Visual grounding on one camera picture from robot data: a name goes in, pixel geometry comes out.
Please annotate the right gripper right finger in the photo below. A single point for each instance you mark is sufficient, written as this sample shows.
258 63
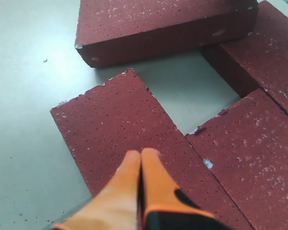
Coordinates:
166 207

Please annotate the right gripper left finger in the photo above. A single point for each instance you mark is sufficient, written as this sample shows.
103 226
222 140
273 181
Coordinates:
115 207

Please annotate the red brick large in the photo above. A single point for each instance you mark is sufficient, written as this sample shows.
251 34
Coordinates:
100 125

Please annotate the red brick angled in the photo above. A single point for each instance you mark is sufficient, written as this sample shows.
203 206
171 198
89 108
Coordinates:
246 149
112 32

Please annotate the red brick back row left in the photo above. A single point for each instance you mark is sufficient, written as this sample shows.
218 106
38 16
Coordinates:
259 60

